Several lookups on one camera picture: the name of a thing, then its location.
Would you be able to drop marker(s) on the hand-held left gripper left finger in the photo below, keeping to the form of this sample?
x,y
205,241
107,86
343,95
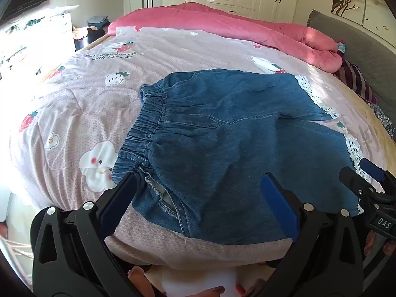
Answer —
x,y
115,204

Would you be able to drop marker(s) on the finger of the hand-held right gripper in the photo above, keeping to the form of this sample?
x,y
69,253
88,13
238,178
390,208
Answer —
x,y
372,170
352,179

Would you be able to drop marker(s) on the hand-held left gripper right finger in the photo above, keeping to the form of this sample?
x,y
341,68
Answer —
x,y
278,201

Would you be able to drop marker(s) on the blue denim pants lace trim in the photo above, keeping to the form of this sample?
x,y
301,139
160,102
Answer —
x,y
232,130

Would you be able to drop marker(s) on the person's right hand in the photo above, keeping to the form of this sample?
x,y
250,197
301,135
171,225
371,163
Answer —
x,y
369,243

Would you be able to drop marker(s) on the dark floral cloth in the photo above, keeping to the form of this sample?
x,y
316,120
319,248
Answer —
x,y
385,117

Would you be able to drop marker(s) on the person's foot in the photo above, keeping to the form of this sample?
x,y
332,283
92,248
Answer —
x,y
140,281
247,287

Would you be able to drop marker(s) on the striped maroon cloth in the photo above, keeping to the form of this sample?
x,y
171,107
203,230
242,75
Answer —
x,y
355,80

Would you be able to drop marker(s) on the pink strawberry print bed quilt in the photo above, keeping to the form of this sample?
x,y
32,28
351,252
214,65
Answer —
x,y
77,99

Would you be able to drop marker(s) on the small teal cloth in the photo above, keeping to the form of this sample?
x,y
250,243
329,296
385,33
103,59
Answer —
x,y
341,46

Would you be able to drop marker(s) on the grey padded headboard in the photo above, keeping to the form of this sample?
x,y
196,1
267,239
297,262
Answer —
x,y
355,37

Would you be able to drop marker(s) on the white dresser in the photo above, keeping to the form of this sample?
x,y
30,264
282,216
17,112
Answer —
x,y
46,37

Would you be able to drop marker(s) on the stack of folded clothes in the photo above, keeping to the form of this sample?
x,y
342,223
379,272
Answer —
x,y
98,21

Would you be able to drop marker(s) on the pink comforter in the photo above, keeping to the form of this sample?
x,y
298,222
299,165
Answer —
x,y
216,21

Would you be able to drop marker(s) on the wooden bed frame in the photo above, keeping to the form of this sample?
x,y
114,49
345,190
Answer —
x,y
92,41

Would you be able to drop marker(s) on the floral wall painting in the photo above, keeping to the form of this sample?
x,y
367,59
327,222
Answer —
x,y
349,0

